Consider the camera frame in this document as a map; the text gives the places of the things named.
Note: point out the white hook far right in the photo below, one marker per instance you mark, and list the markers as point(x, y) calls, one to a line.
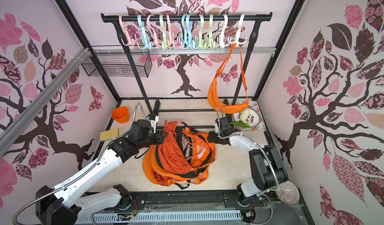
point(236, 40)

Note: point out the pink hook far left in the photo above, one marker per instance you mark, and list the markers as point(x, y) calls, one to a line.
point(127, 40)

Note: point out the black clothes rack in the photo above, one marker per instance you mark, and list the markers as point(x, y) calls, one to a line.
point(257, 19)

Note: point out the black wire basket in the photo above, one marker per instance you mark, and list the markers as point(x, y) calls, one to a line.
point(117, 64)

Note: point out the yellow sponge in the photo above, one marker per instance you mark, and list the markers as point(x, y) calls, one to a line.
point(109, 134)

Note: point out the pink hook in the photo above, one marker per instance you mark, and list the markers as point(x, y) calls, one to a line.
point(171, 43)
point(127, 40)
point(155, 40)

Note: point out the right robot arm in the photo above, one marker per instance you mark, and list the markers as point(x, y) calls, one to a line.
point(267, 168)

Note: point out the orange plastic cup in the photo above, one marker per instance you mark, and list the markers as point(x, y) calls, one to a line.
point(121, 115)

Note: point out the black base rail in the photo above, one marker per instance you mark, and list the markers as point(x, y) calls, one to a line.
point(163, 199)

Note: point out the white slotted cable duct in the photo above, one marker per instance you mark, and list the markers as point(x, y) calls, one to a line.
point(160, 217)

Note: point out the aluminium rail wall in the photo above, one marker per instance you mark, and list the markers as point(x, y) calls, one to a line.
point(119, 49)
point(12, 133)

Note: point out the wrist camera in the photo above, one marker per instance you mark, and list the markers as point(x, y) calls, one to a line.
point(153, 119)
point(223, 127)

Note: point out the clear glass dish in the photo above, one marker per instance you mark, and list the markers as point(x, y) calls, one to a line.
point(288, 193)

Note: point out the pile of orange bags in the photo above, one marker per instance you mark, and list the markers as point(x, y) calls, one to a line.
point(182, 159)

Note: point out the floral tray with flower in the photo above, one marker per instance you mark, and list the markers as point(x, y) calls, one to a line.
point(250, 119)

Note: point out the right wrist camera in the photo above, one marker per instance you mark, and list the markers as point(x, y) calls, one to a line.
point(223, 127)

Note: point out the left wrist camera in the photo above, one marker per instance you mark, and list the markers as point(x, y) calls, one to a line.
point(153, 119)

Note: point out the green hook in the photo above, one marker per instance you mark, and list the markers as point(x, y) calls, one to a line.
point(164, 32)
point(211, 43)
point(201, 42)

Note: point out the blue hook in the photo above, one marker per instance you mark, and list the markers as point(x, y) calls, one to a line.
point(185, 23)
point(191, 44)
point(144, 38)

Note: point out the aluminium rail left wall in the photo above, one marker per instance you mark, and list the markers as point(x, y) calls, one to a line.
point(12, 133)

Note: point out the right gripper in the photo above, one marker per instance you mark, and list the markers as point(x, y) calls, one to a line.
point(212, 136)

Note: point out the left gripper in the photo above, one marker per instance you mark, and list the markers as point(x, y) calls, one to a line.
point(161, 138)

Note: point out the white hook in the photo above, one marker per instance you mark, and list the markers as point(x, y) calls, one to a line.
point(236, 40)
point(223, 41)

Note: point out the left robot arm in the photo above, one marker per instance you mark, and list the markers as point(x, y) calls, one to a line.
point(65, 203)

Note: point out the aluminium rail back wall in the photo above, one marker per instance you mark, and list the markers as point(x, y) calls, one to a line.
point(119, 49)

